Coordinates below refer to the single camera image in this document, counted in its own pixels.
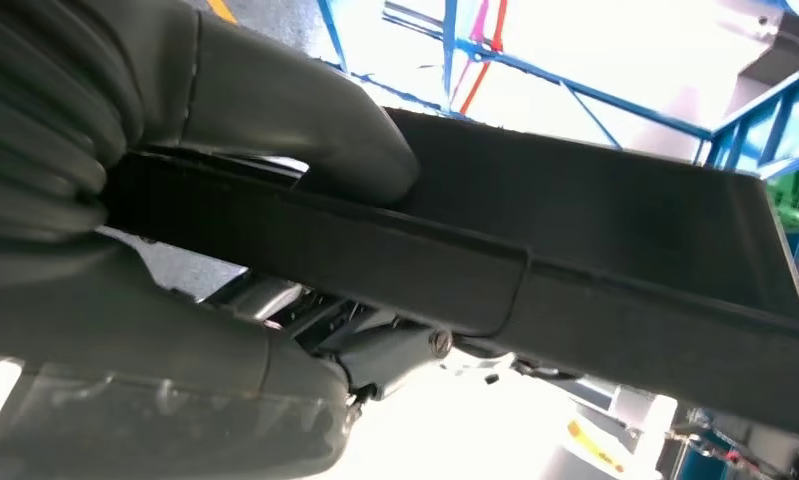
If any white machine with yellow label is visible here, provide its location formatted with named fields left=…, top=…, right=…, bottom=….
left=557, top=384, right=680, bottom=480

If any thick blue metal beam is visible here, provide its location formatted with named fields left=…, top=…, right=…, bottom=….
left=693, top=56, right=799, bottom=181

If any green block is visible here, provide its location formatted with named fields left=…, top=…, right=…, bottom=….
left=766, top=165, right=799, bottom=231

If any thin blue metal frame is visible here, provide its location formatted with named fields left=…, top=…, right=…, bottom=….
left=316, top=0, right=715, bottom=150

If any red hanging strap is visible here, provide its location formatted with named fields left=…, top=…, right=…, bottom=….
left=458, top=0, right=510, bottom=117

